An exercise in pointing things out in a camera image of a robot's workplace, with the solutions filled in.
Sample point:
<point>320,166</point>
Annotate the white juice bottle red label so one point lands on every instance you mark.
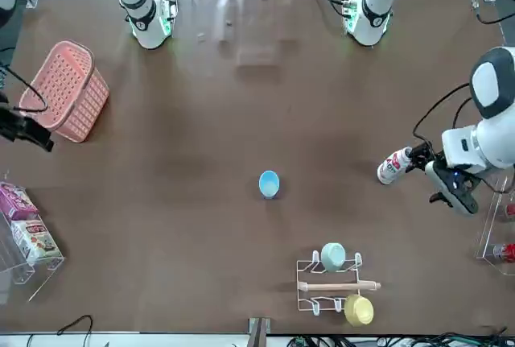
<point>392,168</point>

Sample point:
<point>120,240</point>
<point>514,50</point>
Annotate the purple snack packet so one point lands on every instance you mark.
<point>18,202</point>

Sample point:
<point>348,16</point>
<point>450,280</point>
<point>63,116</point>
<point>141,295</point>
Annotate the red Coca-Cola bottle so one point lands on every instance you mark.
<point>505,253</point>
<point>510,210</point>

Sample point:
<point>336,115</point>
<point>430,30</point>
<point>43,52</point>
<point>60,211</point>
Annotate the pale yellow cup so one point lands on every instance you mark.
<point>359,311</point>

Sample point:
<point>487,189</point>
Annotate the blue ceramic cup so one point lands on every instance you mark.
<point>269,184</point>

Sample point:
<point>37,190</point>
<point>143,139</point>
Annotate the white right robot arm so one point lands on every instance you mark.
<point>147,25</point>

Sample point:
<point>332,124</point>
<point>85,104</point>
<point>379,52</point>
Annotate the clear acrylic bottle shelf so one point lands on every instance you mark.
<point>489,222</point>

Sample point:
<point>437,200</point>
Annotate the white green snack packet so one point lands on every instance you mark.
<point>36,240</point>

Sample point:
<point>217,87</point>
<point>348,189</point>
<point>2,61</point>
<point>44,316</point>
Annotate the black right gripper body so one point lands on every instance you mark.
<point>12,123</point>

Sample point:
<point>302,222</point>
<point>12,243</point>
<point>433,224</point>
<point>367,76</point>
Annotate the mint green cup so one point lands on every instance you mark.
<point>334,257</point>

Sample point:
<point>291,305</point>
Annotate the pink plastic basket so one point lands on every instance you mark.
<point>60,89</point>

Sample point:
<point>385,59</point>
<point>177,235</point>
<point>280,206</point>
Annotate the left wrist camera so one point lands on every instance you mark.
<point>454,190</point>

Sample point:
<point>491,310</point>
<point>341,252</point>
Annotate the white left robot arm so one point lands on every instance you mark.
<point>374,17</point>

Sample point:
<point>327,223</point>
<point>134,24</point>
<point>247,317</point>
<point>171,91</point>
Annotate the wooden rack rod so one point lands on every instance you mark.
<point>342,286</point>

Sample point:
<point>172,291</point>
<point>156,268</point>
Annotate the clear acrylic packet holder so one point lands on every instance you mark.
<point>40,278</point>

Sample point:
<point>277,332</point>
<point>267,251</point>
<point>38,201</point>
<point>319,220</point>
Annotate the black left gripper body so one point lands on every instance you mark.
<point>437,158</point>

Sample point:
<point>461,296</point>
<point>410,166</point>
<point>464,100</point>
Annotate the aluminium camera post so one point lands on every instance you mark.
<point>259,333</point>

